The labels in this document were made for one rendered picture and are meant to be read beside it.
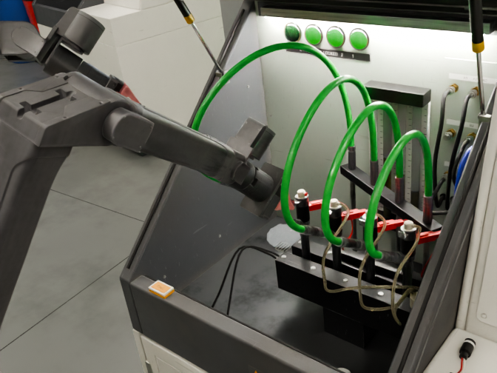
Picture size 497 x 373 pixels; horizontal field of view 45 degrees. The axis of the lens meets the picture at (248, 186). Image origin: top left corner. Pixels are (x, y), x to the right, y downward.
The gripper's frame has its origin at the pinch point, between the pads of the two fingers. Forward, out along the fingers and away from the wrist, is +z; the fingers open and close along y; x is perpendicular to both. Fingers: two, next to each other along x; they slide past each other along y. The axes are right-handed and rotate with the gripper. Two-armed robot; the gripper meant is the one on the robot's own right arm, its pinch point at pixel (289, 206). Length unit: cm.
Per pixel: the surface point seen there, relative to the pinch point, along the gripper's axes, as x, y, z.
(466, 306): -35.1, -0.2, 15.4
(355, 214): -9.4, 5.2, 8.0
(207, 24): 276, 94, 121
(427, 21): -8.6, 44.3, -1.8
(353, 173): 3.8, 14.5, 16.3
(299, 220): 0.2, -1.2, 4.9
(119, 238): 194, -53, 96
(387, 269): -16.1, -1.0, 17.3
